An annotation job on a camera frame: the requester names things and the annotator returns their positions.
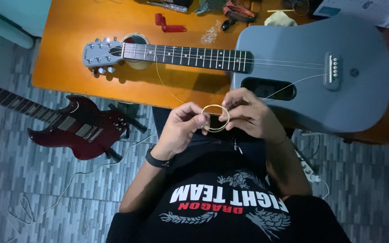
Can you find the clear plastic bag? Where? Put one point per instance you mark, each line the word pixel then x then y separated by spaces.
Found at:
pixel 210 33

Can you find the white power strip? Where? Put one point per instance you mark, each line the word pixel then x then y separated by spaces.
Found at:
pixel 311 172

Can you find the black guitar stand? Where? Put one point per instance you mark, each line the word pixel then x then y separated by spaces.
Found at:
pixel 132 119

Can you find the white printed paper sheet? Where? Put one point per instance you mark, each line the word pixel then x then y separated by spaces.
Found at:
pixel 377 10

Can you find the dark red electric guitar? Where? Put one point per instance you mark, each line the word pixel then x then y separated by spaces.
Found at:
pixel 79 130

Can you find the person's right hand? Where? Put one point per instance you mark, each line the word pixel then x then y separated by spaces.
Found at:
pixel 255 118

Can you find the grey-green cloth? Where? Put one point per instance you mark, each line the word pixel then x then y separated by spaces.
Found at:
pixel 208 5

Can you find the teal cabinet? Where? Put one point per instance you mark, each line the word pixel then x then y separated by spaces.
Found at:
pixel 12 17

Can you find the black wristwatch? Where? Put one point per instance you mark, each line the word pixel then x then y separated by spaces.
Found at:
pixel 155 161

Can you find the person's left hand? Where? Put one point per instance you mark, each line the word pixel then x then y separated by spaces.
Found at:
pixel 177 131

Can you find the cream cloth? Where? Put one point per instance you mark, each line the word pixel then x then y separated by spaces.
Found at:
pixel 280 19

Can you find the roll of tape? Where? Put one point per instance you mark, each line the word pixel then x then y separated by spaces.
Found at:
pixel 140 64

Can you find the small black tool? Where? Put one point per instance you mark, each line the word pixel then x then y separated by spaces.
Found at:
pixel 228 24

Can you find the thin wooden stick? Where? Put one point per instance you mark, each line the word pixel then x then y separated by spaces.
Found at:
pixel 280 10

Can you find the grey acoustic guitar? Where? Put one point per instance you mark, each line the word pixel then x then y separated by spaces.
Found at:
pixel 316 67

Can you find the black printed t-shirt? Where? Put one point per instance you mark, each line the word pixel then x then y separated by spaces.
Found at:
pixel 228 209

